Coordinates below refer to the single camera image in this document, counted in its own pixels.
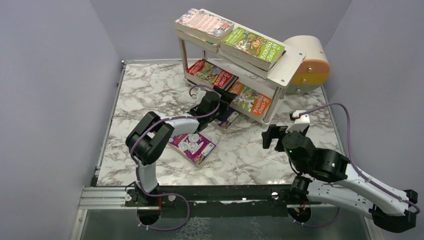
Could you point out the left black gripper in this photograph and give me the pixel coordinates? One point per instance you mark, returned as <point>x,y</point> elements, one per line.
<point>224,100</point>

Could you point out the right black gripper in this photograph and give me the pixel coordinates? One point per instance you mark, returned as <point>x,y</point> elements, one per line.
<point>271,137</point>

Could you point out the purple cartoon book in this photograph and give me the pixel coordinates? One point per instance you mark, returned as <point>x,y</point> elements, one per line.
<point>229,118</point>

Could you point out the orange 78-storey treehouse book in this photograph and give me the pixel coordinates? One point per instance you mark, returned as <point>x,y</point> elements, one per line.
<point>250,100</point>

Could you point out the red 13-storey treehouse book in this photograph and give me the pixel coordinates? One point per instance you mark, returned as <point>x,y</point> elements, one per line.
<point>206,73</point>

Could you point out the white two-tier shelf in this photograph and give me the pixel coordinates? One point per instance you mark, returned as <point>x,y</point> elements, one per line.
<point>274,88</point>

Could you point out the green 65-storey treehouse book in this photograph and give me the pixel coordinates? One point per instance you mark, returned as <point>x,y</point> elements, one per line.
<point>252,48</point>

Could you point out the red bottom books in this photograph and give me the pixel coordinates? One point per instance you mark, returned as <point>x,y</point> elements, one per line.
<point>194,147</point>

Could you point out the pink floral book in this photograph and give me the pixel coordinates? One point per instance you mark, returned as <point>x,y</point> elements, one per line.
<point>204,26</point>

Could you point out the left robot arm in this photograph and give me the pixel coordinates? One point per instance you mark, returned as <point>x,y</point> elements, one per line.
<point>147,141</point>

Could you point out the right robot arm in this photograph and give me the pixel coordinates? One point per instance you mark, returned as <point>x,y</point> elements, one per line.
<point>326,176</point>

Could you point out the round wooden drawer box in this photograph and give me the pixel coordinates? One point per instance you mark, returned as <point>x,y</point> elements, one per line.
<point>315,68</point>

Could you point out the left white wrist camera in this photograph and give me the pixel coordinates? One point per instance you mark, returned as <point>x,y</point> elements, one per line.
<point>199,96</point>

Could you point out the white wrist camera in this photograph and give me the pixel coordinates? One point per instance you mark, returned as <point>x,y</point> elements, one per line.
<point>199,96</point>
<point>301,122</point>

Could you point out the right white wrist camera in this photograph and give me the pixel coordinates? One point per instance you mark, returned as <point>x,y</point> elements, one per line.
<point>301,122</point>

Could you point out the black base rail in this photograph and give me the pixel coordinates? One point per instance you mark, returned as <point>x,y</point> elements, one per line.
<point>203,201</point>

